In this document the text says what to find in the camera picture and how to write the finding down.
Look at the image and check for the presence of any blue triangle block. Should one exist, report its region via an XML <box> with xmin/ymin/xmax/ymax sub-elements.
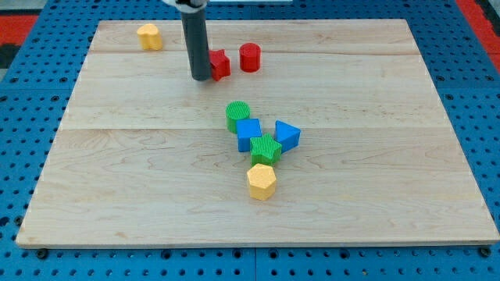
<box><xmin>275</xmin><ymin>120</ymin><xmax>301</xmax><ymax>153</ymax></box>

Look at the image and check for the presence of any yellow hexagon block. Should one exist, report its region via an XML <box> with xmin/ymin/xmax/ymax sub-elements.
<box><xmin>247</xmin><ymin>163</ymin><xmax>277</xmax><ymax>201</ymax></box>

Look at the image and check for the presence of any wooden board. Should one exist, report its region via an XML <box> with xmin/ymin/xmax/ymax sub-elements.
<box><xmin>16</xmin><ymin>20</ymin><xmax>499</xmax><ymax>249</ymax></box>

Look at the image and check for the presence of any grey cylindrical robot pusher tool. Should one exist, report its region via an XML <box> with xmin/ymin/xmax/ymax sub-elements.
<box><xmin>177</xmin><ymin>1</ymin><xmax>211</xmax><ymax>81</ymax></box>

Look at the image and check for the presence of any yellow heart block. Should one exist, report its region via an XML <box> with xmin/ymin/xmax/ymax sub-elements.
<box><xmin>136</xmin><ymin>23</ymin><xmax>163</xmax><ymax>51</ymax></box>

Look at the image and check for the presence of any red cylinder block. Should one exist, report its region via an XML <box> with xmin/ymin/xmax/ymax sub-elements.
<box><xmin>239</xmin><ymin>42</ymin><xmax>262</xmax><ymax>73</ymax></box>

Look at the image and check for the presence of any green cylinder block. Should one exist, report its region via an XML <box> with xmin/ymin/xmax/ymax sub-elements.
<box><xmin>225</xmin><ymin>101</ymin><xmax>251</xmax><ymax>133</ymax></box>

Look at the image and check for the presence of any blue cube block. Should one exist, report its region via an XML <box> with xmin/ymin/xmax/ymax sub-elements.
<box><xmin>236</xmin><ymin>119</ymin><xmax>262</xmax><ymax>152</ymax></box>

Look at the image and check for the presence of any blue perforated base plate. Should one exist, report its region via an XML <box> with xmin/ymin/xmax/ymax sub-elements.
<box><xmin>1</xmin><ymin>1</ymin><xmax>499</xmax><ymax>280</ymax></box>

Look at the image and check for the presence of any red star block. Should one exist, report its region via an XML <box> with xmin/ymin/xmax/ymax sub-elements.
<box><xmin>209</xmin><ymin>49</ymin><xmax>231</xmax><ymax>81</ymax></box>

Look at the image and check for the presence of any green star block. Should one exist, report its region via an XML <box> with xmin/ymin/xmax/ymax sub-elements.
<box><xmin>250</xmin><ymin>133</ymin><xmax>282</xmax><ymax>166</ymax></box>

